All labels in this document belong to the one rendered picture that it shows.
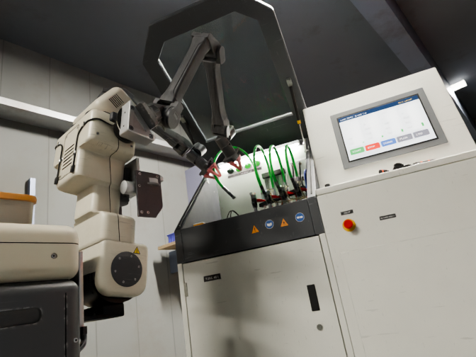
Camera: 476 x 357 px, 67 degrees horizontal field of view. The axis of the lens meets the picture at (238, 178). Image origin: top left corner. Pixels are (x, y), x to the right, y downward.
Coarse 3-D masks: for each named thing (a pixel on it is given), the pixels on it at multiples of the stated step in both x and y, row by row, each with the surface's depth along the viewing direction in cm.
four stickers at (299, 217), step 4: (300, 212) 152; (296, 216) 153; (300, 216) 152; (304, 216) 152; (268, 220) 157; (272, 220) 156; (280, 220) 155; (284, 220) 154; (296, 220) 152; (300, 220) 152; (304, 220) 151; (256, 224) 158; (268, 224) 156; (272, 224) 156; (280, 224) 154; (284, 224) 154; (288, 224) 153; (252, 228) 158; (256, 228) 158; (268, 228) 156; (252, 232) 158; (256, 232) 157
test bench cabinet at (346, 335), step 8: (320, 240) 148; (256, 248) 158; (328, 248) 145; (216, 256) 164; (328, 256) 144; (328, 264) 143; (328, 272) 143; (184, 280) 165; (336, 288) 140; (184, 296) 162; (336, 296) 139; (184, 304) 161; (336, 304) 138; (184, 312) 160; (184, 320) 159; (344, 320) 136; (184, 328) 158; (344, 328) 135; (344, 336) 135; (344, 344) 136; (352, 352) 132
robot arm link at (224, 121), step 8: (224, 56) 145; (208, 64) 146; (216, 64) 146; (208, 72) 149; (216, 72) 149; (208, 80) 152; (216, 80) 151; (208, 88) 155; (216, 88) 153; (216, 96) 156; (216, 104) 158; (224, 104) 162; (216, 112) 161; (224, 112) 164; (216, 120) 165; (224, 120) 164; (216, 128) 168; (224, 128) 166
